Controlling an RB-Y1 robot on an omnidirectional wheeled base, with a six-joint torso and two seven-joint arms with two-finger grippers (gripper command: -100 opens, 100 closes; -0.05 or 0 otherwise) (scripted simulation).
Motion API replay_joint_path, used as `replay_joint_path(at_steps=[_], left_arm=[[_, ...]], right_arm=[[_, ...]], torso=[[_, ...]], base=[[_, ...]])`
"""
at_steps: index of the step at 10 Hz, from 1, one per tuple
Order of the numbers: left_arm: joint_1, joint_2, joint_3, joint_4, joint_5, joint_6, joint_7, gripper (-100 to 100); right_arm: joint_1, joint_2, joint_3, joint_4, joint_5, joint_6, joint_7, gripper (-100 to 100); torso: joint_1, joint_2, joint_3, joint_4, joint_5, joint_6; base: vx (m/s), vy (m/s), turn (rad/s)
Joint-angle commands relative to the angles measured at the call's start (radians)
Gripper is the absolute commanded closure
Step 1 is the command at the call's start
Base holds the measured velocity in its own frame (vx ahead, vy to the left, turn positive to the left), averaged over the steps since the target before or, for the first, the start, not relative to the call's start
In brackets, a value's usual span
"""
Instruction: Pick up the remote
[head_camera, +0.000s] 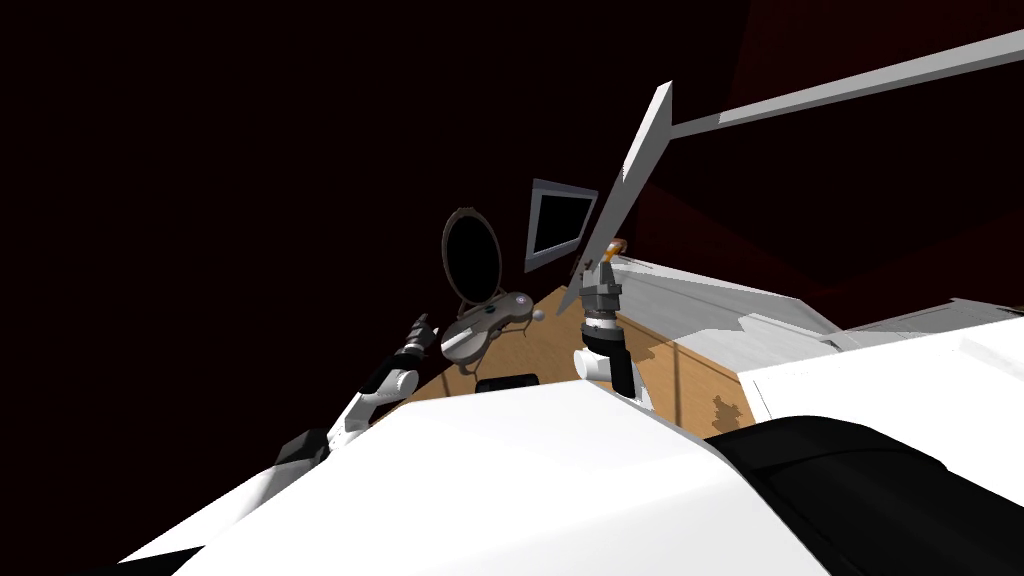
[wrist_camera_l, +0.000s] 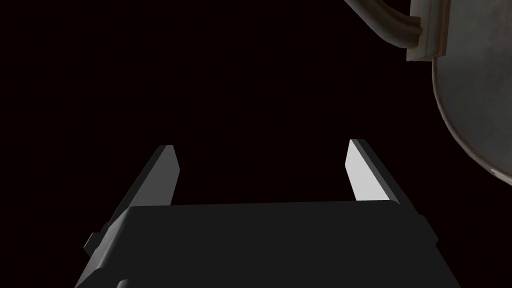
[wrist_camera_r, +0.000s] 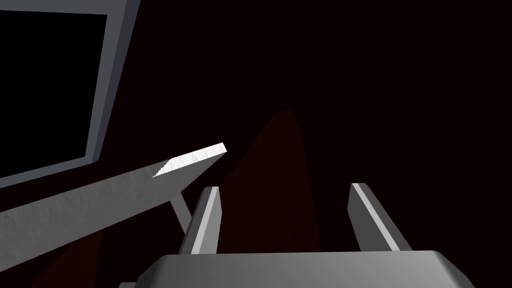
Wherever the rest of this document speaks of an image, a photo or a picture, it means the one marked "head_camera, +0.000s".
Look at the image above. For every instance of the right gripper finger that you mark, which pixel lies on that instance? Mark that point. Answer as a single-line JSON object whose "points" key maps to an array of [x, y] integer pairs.
{"points": [[596, 272], [609, 272]]}

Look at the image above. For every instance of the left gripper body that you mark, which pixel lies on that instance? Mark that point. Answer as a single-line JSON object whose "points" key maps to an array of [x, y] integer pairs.
{"points": [[414, 342]]}

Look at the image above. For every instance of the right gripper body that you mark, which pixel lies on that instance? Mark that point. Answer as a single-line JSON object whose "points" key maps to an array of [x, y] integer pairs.
{"points": [[601, 300]]}

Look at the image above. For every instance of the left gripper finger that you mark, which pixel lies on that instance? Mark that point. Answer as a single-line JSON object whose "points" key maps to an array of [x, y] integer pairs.
{"points": [[432, 330], [420, 322]]}

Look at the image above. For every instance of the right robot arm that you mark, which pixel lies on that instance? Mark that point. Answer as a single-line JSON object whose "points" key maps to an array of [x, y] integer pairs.
{"points": [[848, 496]]}

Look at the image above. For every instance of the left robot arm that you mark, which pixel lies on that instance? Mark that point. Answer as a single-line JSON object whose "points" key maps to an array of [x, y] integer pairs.
{"points": [[376, 396]]}

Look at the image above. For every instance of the oval mirror on grey stand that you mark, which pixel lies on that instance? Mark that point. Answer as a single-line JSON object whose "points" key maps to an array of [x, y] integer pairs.
{"points": [[480, 330]]}

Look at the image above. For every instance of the grey framed dark picture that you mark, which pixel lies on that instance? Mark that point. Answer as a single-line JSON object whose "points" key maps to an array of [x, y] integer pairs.
{"points": [[560, 222]]}

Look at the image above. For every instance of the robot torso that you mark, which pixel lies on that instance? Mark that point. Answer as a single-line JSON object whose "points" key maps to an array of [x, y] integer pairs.
{"points": [[512, 480]]}

